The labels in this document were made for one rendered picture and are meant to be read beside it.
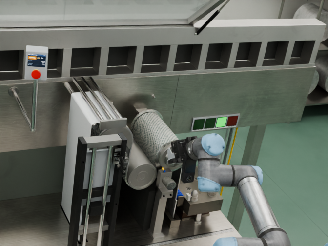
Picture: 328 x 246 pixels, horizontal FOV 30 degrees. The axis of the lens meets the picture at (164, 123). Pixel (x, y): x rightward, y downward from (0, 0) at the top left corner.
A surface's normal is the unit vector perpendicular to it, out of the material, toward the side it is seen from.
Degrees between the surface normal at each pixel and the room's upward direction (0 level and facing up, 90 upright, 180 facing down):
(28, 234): 0
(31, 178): 90
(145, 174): 90
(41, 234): 0
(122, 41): 90
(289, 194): 0
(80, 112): 90
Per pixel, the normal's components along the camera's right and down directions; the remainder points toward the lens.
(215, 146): 0.41, -0.18
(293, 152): 0.15, -0.87
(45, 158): 0.42, 0.49
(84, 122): -0.90, 0.08
